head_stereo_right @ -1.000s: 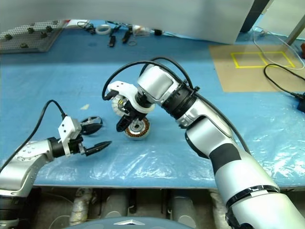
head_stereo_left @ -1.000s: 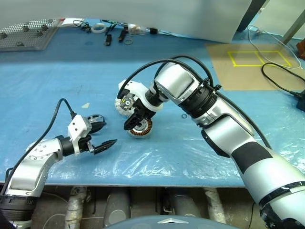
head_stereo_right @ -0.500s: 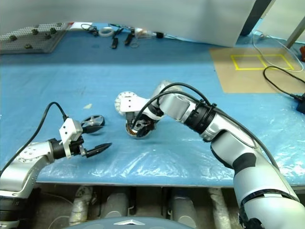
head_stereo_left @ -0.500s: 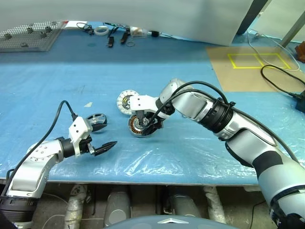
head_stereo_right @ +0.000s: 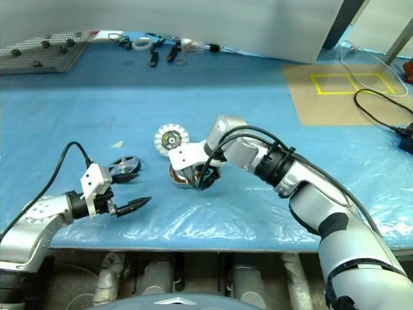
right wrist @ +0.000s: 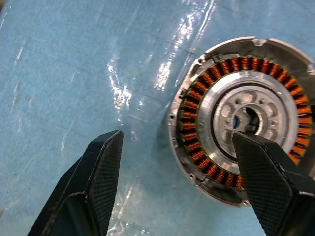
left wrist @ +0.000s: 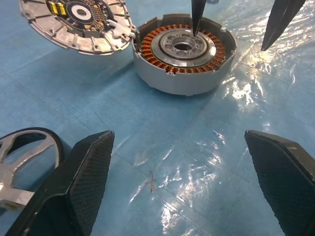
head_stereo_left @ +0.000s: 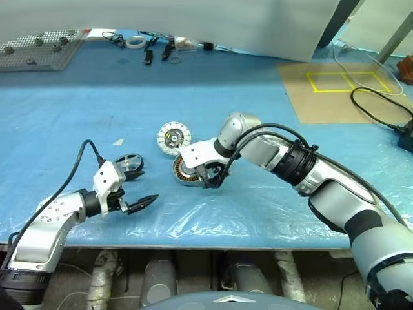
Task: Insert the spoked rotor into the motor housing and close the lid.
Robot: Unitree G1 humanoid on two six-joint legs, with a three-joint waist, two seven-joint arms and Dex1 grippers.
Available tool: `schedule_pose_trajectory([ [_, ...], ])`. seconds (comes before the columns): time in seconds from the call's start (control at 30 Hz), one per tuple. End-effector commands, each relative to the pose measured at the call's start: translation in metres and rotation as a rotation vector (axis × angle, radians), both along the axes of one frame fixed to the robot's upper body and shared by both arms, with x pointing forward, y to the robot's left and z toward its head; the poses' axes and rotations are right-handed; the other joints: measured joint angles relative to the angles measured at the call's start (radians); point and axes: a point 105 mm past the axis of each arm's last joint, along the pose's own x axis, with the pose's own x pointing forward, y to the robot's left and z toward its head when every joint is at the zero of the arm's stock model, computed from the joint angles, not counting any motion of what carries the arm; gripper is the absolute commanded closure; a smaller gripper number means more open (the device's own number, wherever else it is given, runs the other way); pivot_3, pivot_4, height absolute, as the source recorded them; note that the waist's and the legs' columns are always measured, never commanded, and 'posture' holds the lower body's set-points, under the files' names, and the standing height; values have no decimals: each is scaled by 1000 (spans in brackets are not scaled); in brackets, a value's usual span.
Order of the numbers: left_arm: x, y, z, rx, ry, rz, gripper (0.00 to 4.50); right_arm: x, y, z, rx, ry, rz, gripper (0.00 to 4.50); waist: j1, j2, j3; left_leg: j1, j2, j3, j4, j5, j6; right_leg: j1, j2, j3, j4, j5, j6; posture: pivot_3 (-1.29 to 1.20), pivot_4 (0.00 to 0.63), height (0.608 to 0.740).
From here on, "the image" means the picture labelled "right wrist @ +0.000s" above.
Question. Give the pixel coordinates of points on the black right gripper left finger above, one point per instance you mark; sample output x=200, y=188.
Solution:
x=103, y=177

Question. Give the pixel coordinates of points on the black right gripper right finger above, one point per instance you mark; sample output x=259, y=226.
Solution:
x=265, y=177

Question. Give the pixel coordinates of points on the silver motor housing copper windings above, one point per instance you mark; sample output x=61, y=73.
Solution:
x=214, y=108

